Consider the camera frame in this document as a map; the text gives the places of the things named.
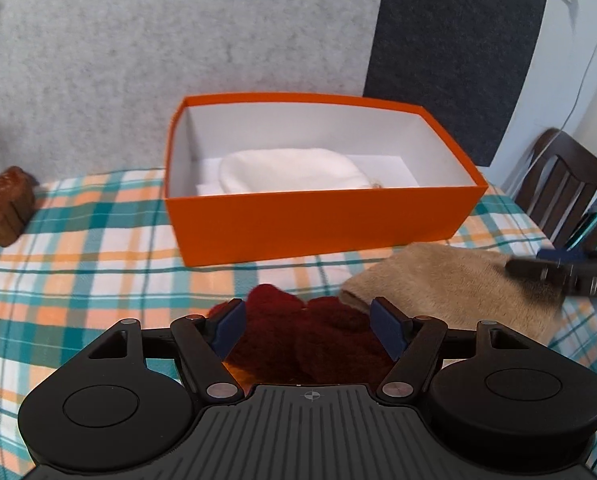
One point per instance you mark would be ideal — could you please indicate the orange round mat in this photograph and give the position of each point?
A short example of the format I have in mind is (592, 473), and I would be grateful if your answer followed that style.
(241, 375)

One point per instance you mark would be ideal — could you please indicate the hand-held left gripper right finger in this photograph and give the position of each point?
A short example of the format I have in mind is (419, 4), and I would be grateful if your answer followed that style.
(386, 331)

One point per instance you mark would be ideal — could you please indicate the grey felt wall panel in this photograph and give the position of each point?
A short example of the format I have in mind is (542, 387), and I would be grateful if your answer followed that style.
(178, 35)

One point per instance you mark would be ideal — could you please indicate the brown carved wooden block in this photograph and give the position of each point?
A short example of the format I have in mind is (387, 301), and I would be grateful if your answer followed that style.
(2, 205)

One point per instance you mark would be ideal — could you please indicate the white knit cloth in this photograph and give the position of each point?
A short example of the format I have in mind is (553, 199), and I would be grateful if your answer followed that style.
(288, 170)

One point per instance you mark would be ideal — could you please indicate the beige plush towel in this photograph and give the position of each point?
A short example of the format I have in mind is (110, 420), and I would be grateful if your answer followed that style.
(443, 285)

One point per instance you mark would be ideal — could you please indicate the dark felt wall panel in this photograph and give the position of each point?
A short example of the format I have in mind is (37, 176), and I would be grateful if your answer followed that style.
(453, 50)

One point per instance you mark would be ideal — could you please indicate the teal object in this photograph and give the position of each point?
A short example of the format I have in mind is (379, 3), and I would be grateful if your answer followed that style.
(589, 227)

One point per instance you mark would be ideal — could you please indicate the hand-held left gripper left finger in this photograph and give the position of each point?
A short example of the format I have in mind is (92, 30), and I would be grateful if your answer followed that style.
(229, 331)

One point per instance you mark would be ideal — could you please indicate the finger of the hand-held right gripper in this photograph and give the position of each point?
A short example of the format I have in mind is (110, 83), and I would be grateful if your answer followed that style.
(573, 277)

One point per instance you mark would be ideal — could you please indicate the orange cardboard box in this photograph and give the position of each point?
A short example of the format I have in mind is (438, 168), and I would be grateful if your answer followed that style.
(323, 222)

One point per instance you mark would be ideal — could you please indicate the plaid tablecloth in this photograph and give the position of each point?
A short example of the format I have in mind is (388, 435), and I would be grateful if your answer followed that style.
(103, 260)

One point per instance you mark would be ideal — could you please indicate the dark wooden chair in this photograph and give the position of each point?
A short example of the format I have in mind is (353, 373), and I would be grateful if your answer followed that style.
(563, 185)

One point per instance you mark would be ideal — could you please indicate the dark red knit gloves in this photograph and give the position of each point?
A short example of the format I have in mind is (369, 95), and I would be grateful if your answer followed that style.
(308, 340)

